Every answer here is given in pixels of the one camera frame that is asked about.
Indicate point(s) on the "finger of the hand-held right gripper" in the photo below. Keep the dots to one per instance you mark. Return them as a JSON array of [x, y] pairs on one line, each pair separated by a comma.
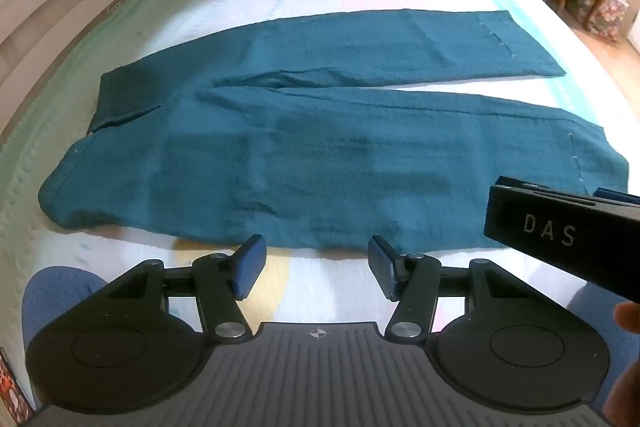
[[612, 196]]

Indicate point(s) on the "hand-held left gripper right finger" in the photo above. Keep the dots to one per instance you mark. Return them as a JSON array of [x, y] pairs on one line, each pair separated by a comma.
[[384, 267]]

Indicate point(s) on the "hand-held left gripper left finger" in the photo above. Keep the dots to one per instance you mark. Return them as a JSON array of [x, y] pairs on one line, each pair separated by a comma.
[[251, 264]]

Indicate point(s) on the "teal pants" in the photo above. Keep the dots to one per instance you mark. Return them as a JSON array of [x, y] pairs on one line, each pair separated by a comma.
[[320, 157]]

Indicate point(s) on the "person's right hand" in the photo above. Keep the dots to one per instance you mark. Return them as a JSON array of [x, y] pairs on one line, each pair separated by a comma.
[[627, 322]]

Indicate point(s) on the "floral storage box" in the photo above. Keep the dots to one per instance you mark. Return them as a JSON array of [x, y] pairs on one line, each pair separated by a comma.
[[607, 14]]

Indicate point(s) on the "pastel printed bed sheet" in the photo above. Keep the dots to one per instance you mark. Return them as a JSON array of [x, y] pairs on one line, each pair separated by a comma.
[[210, 7]]

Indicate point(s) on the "colourful printed card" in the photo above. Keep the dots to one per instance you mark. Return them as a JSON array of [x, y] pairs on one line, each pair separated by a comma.
[[11, 389]]

